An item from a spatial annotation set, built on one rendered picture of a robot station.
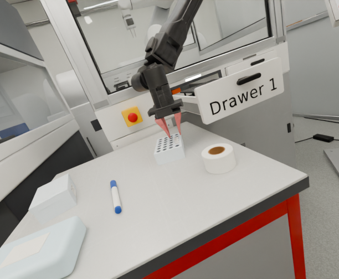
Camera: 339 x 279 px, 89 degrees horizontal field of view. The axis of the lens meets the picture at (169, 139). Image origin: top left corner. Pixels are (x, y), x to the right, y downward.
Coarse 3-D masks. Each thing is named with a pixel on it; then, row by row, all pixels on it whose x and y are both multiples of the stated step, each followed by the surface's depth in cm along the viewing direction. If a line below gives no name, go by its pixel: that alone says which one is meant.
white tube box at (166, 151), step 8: (176, 136) 57; (160, 144) 55; (168, 144) 52; (176, 144) 50; (160, 152) 49; (168, 152) 49; (176, 152) 49; (184, 152) 52; (160, 160) 50; (168, 160) 50; (176, 160) 50
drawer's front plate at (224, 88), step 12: (276, 60) 52; (240, 72) 50; (252, 72) 51; (264, 72) 52; (276, 72) 53; (216, 84) 49; (228, 84) 50; (252, 84) 52; (264, 84) 53; (276, 84) 54; (204, 96) 49; (216, 96) 50; (228, 96) 51; (240, 96) 52; (264, 96) 54; (204, 108) 50; (216, 108) 51; (228, 108) 52; (240, 108) 53; (204, 120) 51; (216, 120) 52
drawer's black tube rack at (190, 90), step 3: (207, 81) 81; (210, 81) 76; (201, 84) 79; (204, 84) 75; (192, 87) 78; (195, 87) 75; (183, 90) 79; (186, 90) 76; (189, 90) 72; (192, 90) 69; (189, 93) 69; (192, 93) 66
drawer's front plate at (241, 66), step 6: (264, 54) 86; (270, 54) 87; (276, 54) 88; (246, 60) 84; (252, 60) 85; (234, 66) 83; (240, 66) 84; (246, 66) 85; (228, 72) 83; (234, 72) 84
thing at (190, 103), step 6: (174, 96) 76; (180, 96) 69; (186, 96) 63; (192, 96) 59; (186, 102) 64; (192, 102) 59; (186, 108) 67; (192, 108) 61; (198, 108) 56; (198, 114) 58
